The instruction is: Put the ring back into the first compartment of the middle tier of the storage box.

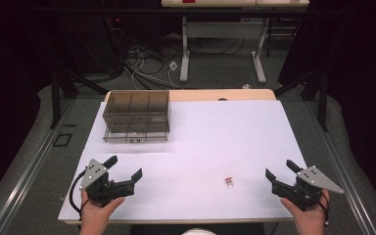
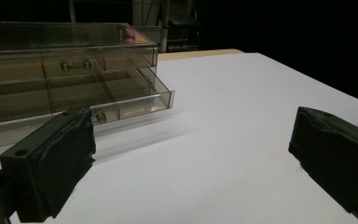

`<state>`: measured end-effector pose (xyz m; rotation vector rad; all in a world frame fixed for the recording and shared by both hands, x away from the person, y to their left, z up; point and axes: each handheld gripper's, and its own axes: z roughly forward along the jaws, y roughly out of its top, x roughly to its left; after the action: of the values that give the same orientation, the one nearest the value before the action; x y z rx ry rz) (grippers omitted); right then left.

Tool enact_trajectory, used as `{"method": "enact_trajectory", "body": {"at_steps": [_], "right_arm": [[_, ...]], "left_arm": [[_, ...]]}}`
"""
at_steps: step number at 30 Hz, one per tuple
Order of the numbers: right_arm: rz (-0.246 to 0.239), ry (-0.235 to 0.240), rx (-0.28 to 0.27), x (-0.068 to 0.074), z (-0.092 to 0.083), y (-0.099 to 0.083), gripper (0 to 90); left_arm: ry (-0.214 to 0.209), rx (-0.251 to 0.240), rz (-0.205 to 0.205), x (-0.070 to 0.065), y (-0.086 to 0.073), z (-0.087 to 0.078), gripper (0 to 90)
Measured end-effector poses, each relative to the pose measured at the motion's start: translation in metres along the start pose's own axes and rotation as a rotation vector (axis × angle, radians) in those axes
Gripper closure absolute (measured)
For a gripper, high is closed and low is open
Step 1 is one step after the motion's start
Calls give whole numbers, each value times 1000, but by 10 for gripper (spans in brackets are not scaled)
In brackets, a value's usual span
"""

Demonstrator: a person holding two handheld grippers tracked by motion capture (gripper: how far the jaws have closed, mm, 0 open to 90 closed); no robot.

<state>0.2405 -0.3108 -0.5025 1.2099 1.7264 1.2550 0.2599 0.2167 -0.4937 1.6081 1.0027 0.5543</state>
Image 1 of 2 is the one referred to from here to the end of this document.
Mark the white table mat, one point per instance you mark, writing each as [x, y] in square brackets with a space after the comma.
[209, 137]

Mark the person's white clothing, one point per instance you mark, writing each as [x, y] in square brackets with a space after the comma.
[198, 232]

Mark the white desk with metal legs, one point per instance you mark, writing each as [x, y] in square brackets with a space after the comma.
[222, 30]

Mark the wooden table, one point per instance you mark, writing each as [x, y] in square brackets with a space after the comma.
[209, 94]

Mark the small white plug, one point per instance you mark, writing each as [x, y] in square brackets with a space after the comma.
[246, 86]

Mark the white power adapter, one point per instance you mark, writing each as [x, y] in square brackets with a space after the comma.
[173, 65]

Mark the person's left hand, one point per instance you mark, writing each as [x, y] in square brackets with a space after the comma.
[96, 213]

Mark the black floor hatch frame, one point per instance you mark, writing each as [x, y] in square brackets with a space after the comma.
[62, 139]

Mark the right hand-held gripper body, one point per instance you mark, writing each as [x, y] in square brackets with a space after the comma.
[310, 184]

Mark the person's right hand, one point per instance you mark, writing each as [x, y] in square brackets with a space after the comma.
[308, 217]

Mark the black metal stand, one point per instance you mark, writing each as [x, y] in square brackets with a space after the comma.
[322, 98]
[55, 98]

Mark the small red and clear item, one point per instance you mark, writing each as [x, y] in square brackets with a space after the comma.
[229, 182]

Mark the dark curtain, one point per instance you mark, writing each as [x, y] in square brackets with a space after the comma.
[6, 81]
[359, 65]

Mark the clear brown drawer organizer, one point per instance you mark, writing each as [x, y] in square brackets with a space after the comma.
[137, 116]

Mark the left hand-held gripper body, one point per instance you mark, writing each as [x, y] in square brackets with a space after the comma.
[93, 174]

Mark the metal floor rail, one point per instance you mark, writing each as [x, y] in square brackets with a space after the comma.
[23, 182]
[349, 182]

